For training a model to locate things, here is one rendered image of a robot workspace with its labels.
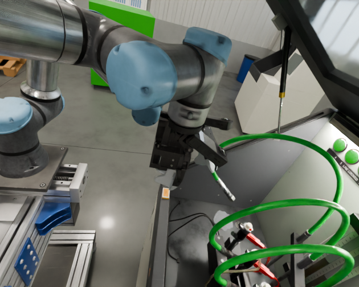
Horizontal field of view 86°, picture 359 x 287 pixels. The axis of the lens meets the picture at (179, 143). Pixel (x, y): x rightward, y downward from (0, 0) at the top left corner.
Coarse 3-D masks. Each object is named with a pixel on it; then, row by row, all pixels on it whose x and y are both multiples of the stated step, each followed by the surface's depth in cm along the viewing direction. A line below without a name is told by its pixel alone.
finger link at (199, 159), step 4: (200, 156) 61; (196, 160) 62; (200, 160) 62; (204, 160) 61; (208, 160) 59; (200, 164) 62; (204, 164) 61; (208, 164) 60; (212, 164) 60; (212, 168) 61; (212, 172) 61
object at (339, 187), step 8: (240, 136) 54; (248, 136) 53; (256, 136) 52; (264, 136) 51; (272, 136) 50; (280, 136) 50; (288, 136) 49; (224, 144) 57; (304, 144) 48; (312, 144) 48; (320, 152) 48; (328, 160) 48; (336, 168) 48; (216, 176) 64; (336, 176) 49; (336, 192) 51; (336, 200) 52; (328, 208) 55; (328, 216) 55; (320, 224) 58; (312, 232) 60
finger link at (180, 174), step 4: (184, 164) 41; (184, 168) 41; (176, 172) 43; (180, 172) 41; (184, 172) 41; (176, 176) 43; (180, 176) 41; (176, 180) 44; (180, 180) 42; (172, 184) 45; (176, 184) 45
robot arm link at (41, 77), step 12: (72, 0) 52; (36, 60) 58; (36, 72) 60; (48, 72) 61; (24, 84) 64; (36, 84) 62; (48, 84) 64; (24, 96) 64; (36, 96) 63; (48, 96) 66; (60, 96) 74; (48, 108) 68; (60, 108) 75; (48, 120) 69
